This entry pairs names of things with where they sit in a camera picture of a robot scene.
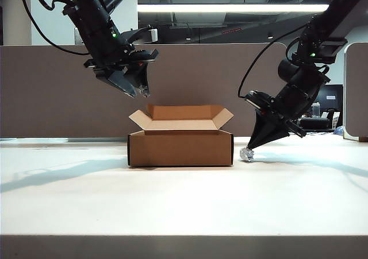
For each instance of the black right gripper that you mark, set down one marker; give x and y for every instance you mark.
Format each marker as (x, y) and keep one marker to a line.
(287, 106)

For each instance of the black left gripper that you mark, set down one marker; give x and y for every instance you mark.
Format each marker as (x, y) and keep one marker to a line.
(120, 58)

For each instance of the small paper ball black mark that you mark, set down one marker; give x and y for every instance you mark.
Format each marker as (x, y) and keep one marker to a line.
(246, 154)

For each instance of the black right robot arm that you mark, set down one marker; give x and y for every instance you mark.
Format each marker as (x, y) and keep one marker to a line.
(339, 6)

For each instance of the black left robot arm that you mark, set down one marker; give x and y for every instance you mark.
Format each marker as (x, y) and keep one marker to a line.
(92, 17)

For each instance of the brown cardboard box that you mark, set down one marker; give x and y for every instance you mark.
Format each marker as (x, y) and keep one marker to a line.
(179, 151)

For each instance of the black round ottoman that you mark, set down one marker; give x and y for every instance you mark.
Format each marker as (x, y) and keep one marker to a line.
(314, 123)

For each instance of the blue plastic bag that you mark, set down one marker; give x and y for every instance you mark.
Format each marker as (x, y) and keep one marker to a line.
(339, 131)

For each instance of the wide grey-brown desk divider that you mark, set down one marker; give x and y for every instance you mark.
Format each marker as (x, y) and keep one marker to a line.
(51, 98)

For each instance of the small ceiling spot lamp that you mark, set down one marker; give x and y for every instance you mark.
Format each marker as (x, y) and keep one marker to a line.
(270, 36)

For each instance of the brown divider foot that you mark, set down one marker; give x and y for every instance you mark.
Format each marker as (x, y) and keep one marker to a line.
(363, 139)

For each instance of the narrow grey-brown desk divider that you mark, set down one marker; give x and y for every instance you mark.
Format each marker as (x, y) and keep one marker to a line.
(358, 92)

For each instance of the long ceiling light strip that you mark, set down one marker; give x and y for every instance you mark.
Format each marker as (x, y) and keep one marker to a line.
(224, 8)

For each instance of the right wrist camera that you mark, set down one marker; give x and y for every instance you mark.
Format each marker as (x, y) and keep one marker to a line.
(260, 96)

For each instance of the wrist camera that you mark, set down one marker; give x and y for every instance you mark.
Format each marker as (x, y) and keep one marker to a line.
(146, 35)
(260, 96)

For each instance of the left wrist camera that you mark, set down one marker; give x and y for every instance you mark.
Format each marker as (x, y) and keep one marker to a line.
(146, 35)

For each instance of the metal wall plate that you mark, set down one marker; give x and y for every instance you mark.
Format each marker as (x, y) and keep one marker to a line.
(77, 38)

